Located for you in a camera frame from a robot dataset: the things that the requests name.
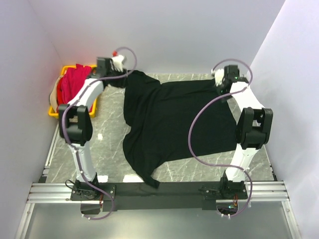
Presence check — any black t shirt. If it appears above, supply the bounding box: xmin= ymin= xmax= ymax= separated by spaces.
xmin=123 ymin=71 xmax=236 ymax=188

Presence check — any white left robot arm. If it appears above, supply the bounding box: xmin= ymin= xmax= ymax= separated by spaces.
xmin=58 ymin=55 xmax=127 ymax=200

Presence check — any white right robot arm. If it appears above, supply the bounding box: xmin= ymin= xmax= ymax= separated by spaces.
xmin=211 ymin=65 xmax=273 ymax=199

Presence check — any magenta t shirt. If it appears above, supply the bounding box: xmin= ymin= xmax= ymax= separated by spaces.
xmin=58 ymin=64 xmax=92 ymax=104

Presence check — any yellow plastic bin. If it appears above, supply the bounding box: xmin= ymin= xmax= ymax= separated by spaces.
xmin=47 ymin=64 xmax=100 ymax=119

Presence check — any beige t shirt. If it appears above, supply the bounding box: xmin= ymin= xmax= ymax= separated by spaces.
xmin=49 ymin=75 xmax=62 ymax=112

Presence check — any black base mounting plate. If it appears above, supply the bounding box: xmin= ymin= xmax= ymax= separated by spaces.
xmin=70 ymin=181 xmax=251 ymax=215

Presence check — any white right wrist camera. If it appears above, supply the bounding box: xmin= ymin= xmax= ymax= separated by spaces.
xmin=211 ymin=69 xmax=224 ymax=87

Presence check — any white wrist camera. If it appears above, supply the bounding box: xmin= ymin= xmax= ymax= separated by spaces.
xmin=211 ymin=69 xmax=224 ymax=87
xmin=111 ymin=55 xmax=126 ymax=72

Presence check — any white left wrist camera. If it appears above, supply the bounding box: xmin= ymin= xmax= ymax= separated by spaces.
xmin=111 ymin=55 xmax=126 ymax=72

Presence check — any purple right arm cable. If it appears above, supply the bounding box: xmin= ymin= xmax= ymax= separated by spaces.
xmin=187 ymin=58 xmax=254 ymax=218

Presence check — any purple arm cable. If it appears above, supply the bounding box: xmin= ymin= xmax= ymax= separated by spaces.
xmin=187 ymin=58 xmax=254 ymax=218
xmin=61 ymin=46 xmax=137 ymax=221

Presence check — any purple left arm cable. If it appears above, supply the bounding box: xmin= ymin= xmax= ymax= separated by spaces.
xmin=61 ymin=46 xmax=137 ymax=221

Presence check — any aluminium extrusion rail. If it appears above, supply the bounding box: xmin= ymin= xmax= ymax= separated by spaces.
xmin=26 ymin=181 xmax=290 ymax=204

